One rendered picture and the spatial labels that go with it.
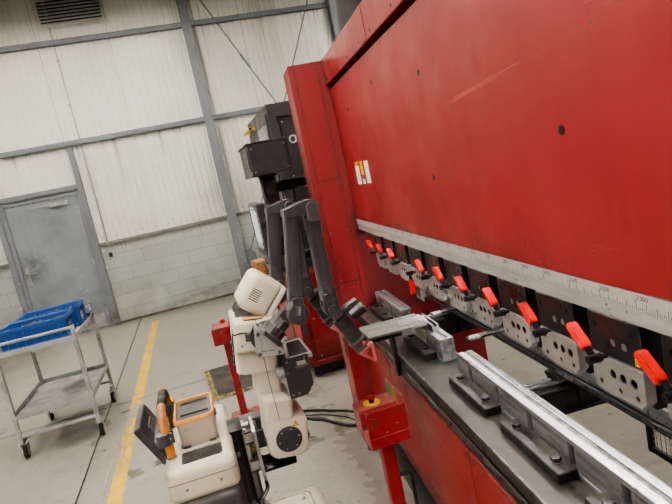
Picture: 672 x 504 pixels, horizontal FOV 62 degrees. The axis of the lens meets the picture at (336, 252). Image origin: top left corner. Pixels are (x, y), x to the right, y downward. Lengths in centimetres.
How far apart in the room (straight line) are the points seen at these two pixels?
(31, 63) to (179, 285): 391
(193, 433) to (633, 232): 170
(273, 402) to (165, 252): 724
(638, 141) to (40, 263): 903
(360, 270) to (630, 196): 237
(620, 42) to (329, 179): 236
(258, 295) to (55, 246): 749
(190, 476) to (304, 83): 208
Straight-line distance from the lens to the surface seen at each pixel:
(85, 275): 945
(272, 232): 241
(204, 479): 216
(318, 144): 320
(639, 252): 107
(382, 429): 220
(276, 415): 227
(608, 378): 125
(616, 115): 105
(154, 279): 940
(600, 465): 145
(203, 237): 932
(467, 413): 190
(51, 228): 947
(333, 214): 321
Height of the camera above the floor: 172
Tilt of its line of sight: 9 degrees down
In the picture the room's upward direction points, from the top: 12 degrees counter-clockwise
